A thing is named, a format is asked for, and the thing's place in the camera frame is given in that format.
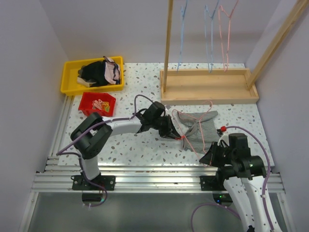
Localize red plastic bin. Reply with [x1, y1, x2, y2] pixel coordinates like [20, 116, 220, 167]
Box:
[78, 92, 116, 117]

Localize blue hanger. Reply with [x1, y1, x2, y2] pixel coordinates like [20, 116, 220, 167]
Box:
[204, 0, 220, 73]
[177, 0, 188, 71]

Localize yellow plastic tray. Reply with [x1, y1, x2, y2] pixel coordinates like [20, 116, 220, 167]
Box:
[60, 56, 125, 96]

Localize clips in red bin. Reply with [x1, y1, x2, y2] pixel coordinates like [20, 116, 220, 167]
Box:
[92, 99, 110, 112]

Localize pink wire hanger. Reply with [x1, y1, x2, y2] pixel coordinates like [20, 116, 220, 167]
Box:
[218, 0, 239, 72]

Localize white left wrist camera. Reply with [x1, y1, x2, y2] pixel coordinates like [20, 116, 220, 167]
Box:
[165, 105, 171, 111]

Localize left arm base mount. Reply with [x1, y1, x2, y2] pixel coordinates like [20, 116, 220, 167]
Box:
[71, 174, 116, 191]

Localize black garment pile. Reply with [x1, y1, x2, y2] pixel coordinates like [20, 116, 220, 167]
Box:
[77, 61, 109, 87]

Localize right blue hanger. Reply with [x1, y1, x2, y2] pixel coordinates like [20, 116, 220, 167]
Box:
[204, 0, 220, 73]

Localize wooden hanger rack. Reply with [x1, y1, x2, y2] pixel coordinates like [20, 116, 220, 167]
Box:
[160, 0, 309, 105]

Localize left blue hanger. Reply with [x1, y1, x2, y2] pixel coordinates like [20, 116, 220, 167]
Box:
[177, 0, 188, 71]

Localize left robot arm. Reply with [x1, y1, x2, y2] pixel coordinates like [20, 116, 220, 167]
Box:
[70, 101, 181, 190]

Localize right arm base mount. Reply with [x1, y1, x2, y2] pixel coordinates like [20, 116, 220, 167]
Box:
[199, 175, 225, 191]

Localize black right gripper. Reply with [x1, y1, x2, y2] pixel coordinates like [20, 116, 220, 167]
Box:
[200, 141, 236, 167]

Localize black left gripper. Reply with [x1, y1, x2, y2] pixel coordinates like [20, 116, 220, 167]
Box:
[151, 114, 180, 139]

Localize pink underwear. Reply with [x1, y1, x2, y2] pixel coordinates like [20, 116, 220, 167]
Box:
[103, 56, 121, 85]

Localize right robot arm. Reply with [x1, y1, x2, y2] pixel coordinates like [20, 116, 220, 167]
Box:
[199, 130, 282, 232]

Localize grey knitted garment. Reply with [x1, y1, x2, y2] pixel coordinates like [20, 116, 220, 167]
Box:
[177, 111, 220, 154]

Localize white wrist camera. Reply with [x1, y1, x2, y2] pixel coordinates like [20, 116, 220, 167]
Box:
[165, 105, 171, 111]
[217, 126, 229, 147]

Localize aluminium mounting rail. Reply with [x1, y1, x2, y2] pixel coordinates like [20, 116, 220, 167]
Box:
[24, 165, 286, 194]

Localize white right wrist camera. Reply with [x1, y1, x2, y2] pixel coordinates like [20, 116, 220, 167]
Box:
[217, 126, 229, 147]

